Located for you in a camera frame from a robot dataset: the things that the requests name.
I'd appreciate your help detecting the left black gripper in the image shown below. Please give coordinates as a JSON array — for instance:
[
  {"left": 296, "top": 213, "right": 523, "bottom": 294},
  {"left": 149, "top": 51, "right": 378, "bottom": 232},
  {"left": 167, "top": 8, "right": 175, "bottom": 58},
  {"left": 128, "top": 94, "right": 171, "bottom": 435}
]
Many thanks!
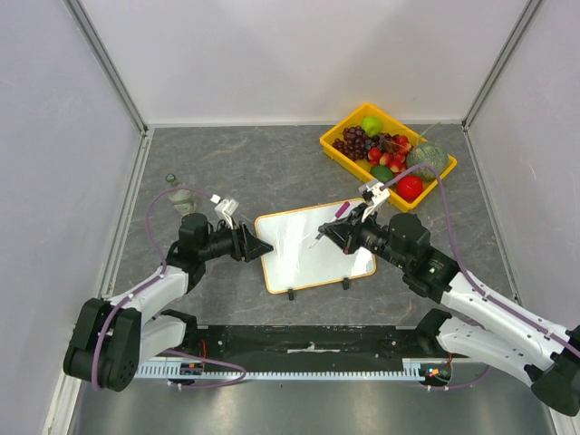
[{"left": 198, "top": 217, "right": 273, "bottom": 263}]

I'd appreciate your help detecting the pink capped whiteboard marker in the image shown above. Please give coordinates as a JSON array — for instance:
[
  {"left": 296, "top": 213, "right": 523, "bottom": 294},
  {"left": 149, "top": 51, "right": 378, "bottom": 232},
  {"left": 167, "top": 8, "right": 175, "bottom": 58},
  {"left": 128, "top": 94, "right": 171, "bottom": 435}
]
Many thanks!
[{"left": 308, "top": 201, "right": 351, "bottom": 248}]

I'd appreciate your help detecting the orange framed whiteboard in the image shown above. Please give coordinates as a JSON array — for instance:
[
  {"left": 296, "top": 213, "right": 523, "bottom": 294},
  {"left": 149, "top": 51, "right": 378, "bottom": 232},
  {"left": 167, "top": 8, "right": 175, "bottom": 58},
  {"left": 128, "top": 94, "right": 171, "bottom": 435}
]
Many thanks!
[{"left": 255, "top": 198, "right": 377, "bottom": 295}]

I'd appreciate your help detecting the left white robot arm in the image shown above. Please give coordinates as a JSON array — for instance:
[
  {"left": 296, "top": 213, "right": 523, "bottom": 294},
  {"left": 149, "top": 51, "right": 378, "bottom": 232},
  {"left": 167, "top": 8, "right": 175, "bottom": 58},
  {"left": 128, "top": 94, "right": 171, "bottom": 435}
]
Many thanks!
[{"left": 63, "top": 213, "right": 274, "bottom": 392}]

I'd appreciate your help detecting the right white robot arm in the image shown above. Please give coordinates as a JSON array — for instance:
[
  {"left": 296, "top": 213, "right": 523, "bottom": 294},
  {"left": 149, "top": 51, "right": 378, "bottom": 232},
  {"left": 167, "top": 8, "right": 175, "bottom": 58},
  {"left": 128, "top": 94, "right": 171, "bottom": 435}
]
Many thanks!
[{"left": 319, "top": 205, "right": 579, "bottom": 417}]

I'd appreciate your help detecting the green lime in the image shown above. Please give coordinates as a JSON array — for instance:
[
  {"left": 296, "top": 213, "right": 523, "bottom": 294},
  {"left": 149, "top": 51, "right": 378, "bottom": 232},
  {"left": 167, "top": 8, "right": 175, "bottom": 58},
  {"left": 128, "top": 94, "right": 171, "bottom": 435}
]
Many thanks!
[{"left": 371, "top": 165, "right": 394, "bottom": 184}]

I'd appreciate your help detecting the red apple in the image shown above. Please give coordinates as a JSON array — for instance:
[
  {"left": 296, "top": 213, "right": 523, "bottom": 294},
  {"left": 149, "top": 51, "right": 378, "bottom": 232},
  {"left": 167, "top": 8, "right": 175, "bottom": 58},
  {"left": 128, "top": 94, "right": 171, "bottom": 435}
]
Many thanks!
[{"left": 396, "top": 175, "right": 423, "bottom": 203}]

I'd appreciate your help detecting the clear glass bottle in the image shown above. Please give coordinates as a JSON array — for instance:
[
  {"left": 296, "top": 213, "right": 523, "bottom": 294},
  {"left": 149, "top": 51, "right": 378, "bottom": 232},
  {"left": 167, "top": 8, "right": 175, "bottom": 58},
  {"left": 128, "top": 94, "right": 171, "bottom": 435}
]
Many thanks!
[{"left": 165, "top": 173, "right": 197, "bottom": 216}]

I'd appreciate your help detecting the purple grape bunch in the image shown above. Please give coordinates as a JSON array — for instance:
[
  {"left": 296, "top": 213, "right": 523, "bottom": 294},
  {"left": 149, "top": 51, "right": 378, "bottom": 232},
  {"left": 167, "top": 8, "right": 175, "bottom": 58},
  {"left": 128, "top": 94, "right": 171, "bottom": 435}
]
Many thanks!
[{"left": 332, "top": 126, "right": 378, "bottom": 160}]

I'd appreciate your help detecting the red cherry pile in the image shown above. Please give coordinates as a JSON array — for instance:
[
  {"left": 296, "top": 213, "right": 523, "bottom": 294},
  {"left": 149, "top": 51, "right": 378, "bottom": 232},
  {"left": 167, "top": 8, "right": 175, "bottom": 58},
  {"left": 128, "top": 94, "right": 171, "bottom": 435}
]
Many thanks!
[{"left": 365, "top": 133, "right": 412, "bottom": 174}]

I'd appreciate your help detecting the green apple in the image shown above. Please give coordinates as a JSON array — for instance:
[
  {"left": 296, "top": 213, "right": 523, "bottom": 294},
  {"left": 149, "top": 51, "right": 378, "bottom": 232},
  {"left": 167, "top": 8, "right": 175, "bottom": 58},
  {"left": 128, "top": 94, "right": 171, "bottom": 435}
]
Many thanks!
[{"left": 360, "top": 115, "right": 382, "bottom": 138}]

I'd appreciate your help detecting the netted green melon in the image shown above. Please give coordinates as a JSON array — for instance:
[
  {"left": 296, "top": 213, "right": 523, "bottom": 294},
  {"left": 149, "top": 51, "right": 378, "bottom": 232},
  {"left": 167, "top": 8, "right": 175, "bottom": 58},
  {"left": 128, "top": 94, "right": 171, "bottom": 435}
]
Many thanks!
[{"left": 406, "top": 122, "right": 449, "bottom": 182}]

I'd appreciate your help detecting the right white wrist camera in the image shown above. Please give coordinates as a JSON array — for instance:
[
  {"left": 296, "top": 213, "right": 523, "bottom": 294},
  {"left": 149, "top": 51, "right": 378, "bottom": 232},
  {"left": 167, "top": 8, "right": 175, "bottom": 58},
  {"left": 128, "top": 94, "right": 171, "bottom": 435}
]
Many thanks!
[{"left": 358, "top": 179, "right": 390, "bottom": 221}]

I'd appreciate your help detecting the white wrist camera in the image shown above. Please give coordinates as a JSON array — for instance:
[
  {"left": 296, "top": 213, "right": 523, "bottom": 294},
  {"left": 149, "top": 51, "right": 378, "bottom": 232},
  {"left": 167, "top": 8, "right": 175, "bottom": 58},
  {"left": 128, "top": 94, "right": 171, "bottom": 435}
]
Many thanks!
[
  {"left": 210, "top": 194, "right": 239, "bottom": 229},
  {"left": 358, "top": 179, "right": 390, "bottom": 221}
]

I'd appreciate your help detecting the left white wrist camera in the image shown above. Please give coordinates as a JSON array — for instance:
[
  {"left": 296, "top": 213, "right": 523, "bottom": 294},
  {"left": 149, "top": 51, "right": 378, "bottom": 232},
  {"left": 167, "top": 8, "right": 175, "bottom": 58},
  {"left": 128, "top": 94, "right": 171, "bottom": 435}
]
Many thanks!
[{"left": 210, "top": 194, "right": 239, "bottom": 229}]

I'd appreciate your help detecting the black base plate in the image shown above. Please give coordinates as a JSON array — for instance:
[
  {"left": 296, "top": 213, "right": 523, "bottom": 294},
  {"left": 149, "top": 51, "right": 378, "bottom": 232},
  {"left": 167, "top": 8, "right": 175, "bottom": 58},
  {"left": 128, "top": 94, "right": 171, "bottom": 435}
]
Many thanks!
[{"left": 147, "top": 307, "right": 472, "bottom": 373}]

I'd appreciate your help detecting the light blue cable duct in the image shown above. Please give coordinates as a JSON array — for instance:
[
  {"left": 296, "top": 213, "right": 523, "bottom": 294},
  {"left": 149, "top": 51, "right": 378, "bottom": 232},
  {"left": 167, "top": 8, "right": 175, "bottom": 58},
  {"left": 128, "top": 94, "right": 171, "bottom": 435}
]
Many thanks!
[{"left": 135, "top": 358, "right": 443, "bottom": 382}]

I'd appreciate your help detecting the right aluminium frame post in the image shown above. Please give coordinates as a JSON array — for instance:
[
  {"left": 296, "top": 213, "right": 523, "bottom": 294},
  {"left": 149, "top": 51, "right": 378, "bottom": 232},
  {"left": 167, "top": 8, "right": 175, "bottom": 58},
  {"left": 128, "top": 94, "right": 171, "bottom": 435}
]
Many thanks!
[{"left": 461, "top": 0, "right": 544, "bottom": 132}]

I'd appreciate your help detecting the aluminium frame post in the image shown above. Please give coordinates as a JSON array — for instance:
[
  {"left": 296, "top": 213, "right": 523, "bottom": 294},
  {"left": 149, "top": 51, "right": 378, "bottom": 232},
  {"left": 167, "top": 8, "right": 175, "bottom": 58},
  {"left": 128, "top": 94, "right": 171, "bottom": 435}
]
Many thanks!
[
  {"left": 63, "top": 0, "right": 149, "bottom": 135},
  {"left": 461, "top": 0, "right": 544, "bottom": 132}
]

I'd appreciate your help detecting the left aluminium frame post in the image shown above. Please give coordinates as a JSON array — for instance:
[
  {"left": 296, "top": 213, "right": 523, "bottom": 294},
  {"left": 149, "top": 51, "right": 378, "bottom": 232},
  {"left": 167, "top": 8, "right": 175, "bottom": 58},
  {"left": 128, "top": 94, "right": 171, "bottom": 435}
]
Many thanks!
[{"left": 63, "top": 0, "right": 149, "bottom": 135}]

